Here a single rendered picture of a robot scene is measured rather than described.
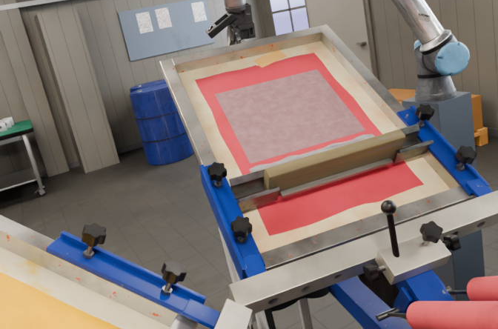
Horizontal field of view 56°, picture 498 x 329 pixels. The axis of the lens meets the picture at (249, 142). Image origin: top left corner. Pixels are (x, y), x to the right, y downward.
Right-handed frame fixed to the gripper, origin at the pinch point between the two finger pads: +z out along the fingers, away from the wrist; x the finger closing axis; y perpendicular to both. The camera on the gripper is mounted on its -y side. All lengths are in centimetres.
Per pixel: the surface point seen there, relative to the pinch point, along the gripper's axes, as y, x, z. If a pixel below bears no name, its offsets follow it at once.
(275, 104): -2.0, -42.1, -1.1
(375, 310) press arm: 0, -94, 31
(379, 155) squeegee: 11, -76, 2
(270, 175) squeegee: -17, -76, -3
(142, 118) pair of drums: -19, 403, 210
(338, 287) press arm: -3, -81, 36
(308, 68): 14.8, -30.2, -4.3
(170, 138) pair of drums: 9, 383, 237
